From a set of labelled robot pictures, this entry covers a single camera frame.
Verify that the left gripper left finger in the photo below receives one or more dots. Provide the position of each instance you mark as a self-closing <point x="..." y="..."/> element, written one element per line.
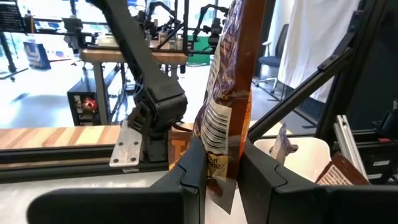
<point x="174" y="199"/>

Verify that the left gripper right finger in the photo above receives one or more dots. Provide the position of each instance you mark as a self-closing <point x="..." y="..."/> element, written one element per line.
<point x="280" y="202"/>

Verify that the brown orange spice packet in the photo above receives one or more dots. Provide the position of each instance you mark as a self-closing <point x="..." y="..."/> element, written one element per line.
<point x="339" y="174"/>
<point x="281" y="143"/>
<point x="224" y="93"/>

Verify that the black background robot arm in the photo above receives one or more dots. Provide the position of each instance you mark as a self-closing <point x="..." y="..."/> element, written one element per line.
<point x="214" y="31"/>
<point x="155" y="18"/>

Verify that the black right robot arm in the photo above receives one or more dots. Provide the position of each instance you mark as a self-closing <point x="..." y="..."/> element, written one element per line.
<point x="155" y="93"/>

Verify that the brown cardboard box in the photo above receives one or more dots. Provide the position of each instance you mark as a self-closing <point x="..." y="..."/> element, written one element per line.
<point x="178" y="146"/>

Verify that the white plastic storage bin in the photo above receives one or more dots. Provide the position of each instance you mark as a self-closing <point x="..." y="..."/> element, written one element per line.
<point x="311" y="155"/>

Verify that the silver aluminium extrusion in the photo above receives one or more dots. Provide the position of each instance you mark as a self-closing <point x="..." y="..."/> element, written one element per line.
<point x="346" y="140"/>

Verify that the black computer tower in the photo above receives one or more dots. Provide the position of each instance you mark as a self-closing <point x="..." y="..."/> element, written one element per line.
<point x="77" y="118"/>

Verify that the dark office chair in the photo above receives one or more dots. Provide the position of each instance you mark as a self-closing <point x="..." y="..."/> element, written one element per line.
<point x="273" y="60"/>

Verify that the green background container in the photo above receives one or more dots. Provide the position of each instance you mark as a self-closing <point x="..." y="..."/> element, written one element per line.
<point x="199" y="49"/>

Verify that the wooden background workbench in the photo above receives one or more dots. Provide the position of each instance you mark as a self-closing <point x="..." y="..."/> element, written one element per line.
<point x="109" y="56"/>

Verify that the white hanging curtain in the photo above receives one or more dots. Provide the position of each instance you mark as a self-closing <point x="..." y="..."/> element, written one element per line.
<point x="311" y="40"/>

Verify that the dark blue box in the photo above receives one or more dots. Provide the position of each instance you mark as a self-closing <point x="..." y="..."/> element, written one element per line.
<point x="37" y="56"/>

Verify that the black background monitor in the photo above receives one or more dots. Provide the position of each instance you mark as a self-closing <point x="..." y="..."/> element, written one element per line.
<point x="11" y="18"/>

